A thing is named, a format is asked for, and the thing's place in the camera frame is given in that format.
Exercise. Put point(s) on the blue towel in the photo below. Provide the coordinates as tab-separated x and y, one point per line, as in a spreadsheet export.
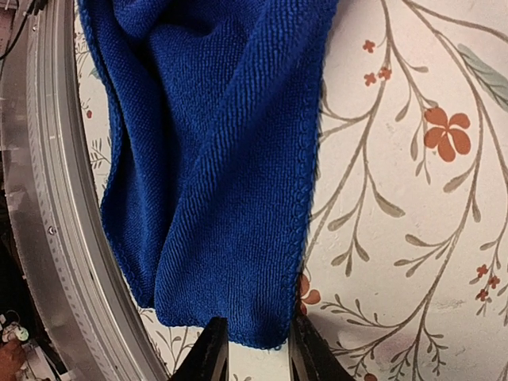
214	119

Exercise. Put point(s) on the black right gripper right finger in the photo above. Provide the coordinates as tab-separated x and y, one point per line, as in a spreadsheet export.
310	358

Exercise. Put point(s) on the front aluminium rail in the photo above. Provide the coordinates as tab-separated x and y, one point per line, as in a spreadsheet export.
76	285

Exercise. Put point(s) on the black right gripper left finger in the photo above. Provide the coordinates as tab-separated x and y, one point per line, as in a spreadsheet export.
208	360

